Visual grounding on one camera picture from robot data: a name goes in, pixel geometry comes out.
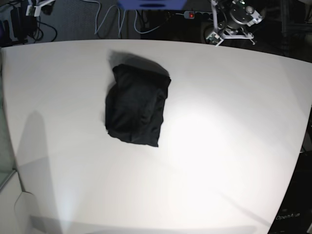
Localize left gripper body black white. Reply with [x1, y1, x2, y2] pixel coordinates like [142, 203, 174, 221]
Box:
[210, 0, 256, 44]

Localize dark navy long-sleeve T-shirt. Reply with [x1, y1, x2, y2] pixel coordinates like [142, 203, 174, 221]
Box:
[104, 51, 171, 147]

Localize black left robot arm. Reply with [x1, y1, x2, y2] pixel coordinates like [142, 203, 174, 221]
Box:
[204, 0, 263, 47]

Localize blue plastic bin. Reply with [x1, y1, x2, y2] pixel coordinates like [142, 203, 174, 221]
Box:
[117, 0, 187, 10]

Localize black OpenArm labelled case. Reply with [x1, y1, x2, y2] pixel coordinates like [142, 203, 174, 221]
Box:
[268, 151, 312, 234]

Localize black power adapter box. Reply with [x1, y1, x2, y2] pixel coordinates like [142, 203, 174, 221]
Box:
[10, 3, 37, 40]

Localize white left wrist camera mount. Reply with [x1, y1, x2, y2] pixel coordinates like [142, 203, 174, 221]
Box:
[205, 31, 224, 47]

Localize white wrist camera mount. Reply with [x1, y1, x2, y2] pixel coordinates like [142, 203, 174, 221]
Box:
[26, 0, 55, 17]
[205, 31, 224, 47]

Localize black power strip red switch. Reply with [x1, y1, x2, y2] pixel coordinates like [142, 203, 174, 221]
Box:
[182, 11, 213, 21]

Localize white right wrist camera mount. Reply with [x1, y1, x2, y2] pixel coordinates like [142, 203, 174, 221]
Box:
[26, 0, 55, 17]

